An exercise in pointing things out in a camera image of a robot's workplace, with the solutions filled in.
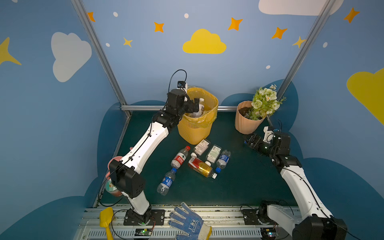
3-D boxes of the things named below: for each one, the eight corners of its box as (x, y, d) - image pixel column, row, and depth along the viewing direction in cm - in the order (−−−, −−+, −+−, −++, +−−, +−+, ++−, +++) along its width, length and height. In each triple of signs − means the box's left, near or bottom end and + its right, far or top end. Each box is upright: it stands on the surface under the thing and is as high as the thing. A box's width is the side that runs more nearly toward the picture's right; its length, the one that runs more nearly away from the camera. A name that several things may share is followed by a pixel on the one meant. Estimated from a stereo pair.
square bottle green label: (204, 159, 96) (204, 157, 94) (212, 145, 103) (212, 143, 101) (215, 164, 93) (215, 162, 92) (222, 149, 101) (222, 147, 99)
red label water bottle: (171, 166, 92) (170, 163, 88) (184, 147, 101) (184, 143, 97) (178, 170, 90) (177, 167, 87) (190, 150, 99) (190, 147, 96)
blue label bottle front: (156, 193, 82) (155, 191, 79) (169, 168, 91) (169, 166, 89) (165, 197, 80) (165, 195, 78) (178, 171, 90) (178, 169, 87)
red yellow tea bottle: (186, 167, 92) (186, 164, 88) (192, 158, 95) (192, 155, 92) (213, 182, 86) (214, 179, 83) (218, 171, 90) (219, 169, 87)
